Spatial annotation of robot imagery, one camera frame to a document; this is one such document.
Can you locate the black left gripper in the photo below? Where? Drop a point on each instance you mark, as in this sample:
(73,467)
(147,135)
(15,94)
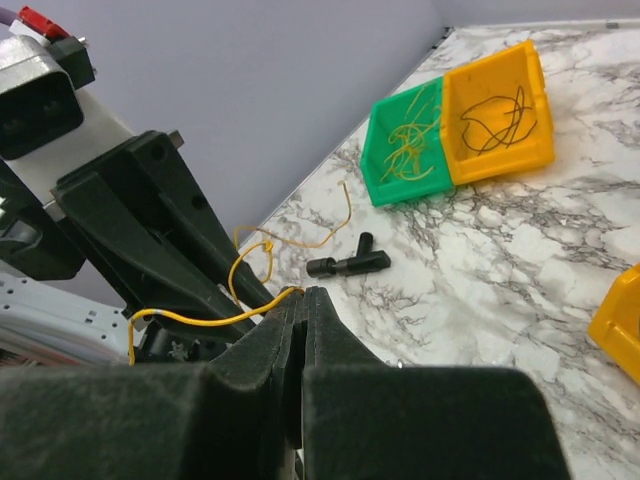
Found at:
(139,216)

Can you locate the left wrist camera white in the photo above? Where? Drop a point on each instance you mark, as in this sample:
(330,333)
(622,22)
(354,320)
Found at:
(51,124)

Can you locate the green plastic bin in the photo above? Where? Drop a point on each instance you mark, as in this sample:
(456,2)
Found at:
(403,158)

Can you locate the black T-handle tool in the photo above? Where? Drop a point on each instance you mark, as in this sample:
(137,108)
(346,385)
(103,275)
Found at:
(365,261)

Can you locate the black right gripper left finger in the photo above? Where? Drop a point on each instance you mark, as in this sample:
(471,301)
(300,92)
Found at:
(227,418)

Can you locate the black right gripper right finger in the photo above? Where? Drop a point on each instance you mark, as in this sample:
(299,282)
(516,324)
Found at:
(364,419)

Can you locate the yellow bin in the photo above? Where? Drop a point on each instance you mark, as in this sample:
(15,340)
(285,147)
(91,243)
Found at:
(496,118)
(615,326)

